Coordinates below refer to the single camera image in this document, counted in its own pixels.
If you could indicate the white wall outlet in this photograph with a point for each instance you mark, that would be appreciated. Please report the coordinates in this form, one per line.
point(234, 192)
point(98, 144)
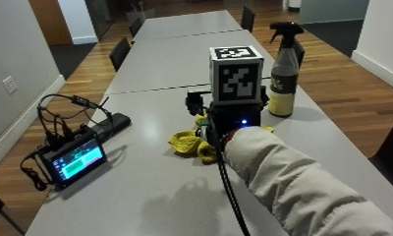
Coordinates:
point(10, 85)

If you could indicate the grey bag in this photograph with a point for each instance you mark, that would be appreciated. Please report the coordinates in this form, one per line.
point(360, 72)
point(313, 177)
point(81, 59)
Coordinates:
point(140, 13)

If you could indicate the yellow cloth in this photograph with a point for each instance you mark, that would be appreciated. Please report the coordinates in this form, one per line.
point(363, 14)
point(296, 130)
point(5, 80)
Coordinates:
point(186, 142)

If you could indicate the spray bottle with black trigger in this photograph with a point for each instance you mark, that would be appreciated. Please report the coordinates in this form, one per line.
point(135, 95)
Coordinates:
point(284, 82)

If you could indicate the small black screen device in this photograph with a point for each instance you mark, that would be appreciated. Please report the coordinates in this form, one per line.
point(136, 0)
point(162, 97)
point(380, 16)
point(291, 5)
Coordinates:
point(77, 162)

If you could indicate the white cube with black markers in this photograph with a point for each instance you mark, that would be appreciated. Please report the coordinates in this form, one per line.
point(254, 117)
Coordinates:
point(236, 78)

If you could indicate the black power bank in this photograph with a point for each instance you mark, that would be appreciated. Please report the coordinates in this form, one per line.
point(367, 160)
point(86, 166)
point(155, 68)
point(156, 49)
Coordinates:
point(111, 124)

